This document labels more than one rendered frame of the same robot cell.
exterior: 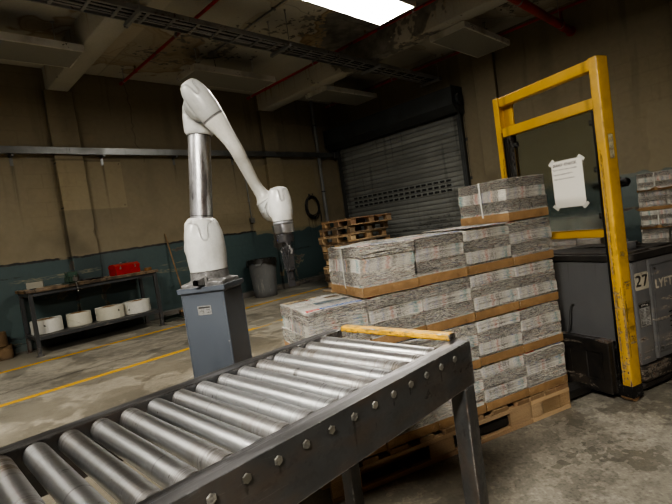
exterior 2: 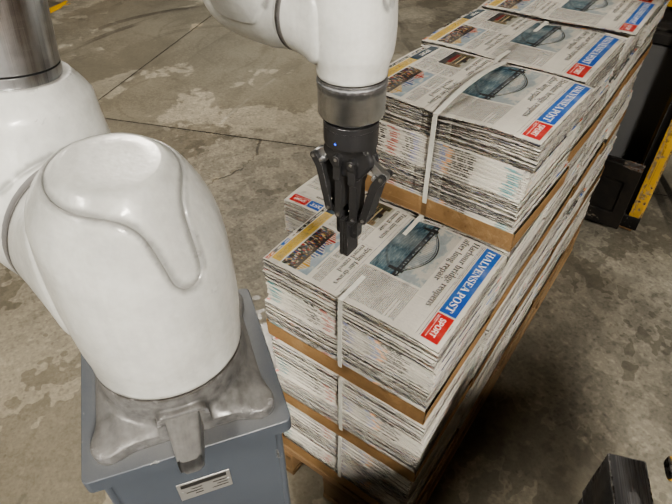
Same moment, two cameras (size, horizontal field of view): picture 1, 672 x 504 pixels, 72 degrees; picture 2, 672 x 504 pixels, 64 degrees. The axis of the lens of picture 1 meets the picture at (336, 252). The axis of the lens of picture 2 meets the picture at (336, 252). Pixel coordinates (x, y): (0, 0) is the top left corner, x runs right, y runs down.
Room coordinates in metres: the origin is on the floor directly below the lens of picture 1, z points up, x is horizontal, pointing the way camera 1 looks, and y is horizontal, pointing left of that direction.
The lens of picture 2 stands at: (1.51, 0.57, 1.50)
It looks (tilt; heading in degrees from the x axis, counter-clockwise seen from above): 41 degrees down; 329
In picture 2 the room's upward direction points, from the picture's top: straight up
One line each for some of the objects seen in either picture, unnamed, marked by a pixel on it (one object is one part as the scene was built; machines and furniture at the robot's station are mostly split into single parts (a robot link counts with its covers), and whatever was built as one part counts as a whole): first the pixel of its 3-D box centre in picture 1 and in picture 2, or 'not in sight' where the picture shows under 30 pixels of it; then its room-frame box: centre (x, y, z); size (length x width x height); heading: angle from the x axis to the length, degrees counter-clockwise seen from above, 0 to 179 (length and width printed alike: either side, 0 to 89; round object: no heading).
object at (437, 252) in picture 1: (419, 257); (511, 87); (2.35, -0.42, 0.95); 0.38 x 0.29 x 0.23; 23
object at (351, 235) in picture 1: (358, 250); not in sight; (9.13, -0.45, 0.65); 1.33 x 0.94 x 1.30; 138
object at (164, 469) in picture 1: (139, 453); not in sight; (0.88, 0.44, 0.77); 0.47 x 0.05 x 0.05; 44
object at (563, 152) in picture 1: (556, 177); not in sight; (2.77, -1.37, 1.28); 0.57 x 0.01 x 0.65; 24
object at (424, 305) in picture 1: (410, 365); (455, 279); (2.29, -0.29, 0.42); 1.17 x 0.39 x 0.83; 114
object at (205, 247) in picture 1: (204, 244); (135, 255); (1.93, 0.54, 1.17); 0.18 x 0.16 x 0.22; 19
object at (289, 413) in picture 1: (250, 404); not in sight; (1.06, 0.25, 0.77); 0.47 x 0.05 x 0.05; 44
